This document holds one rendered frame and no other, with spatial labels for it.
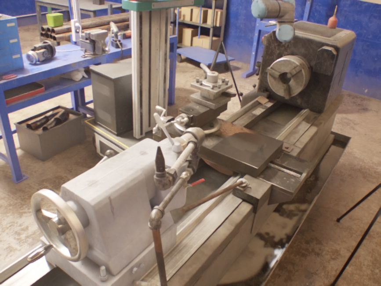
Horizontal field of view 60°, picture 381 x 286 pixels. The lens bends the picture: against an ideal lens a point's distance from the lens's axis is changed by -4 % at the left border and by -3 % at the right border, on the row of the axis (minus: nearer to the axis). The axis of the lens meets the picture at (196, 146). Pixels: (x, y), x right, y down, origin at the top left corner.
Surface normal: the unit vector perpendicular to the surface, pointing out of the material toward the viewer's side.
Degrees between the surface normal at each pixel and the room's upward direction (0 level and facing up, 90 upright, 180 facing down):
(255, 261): 0
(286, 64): 90
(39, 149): 90
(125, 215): 76
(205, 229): 0
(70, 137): 90
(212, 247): 0
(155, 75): 90
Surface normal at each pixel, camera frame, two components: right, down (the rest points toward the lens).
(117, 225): 0.80, 0.03
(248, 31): -0.56, 0.39
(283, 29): -0.18, 0.41
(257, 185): 0.07, -0.86
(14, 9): 0.83, 0.34
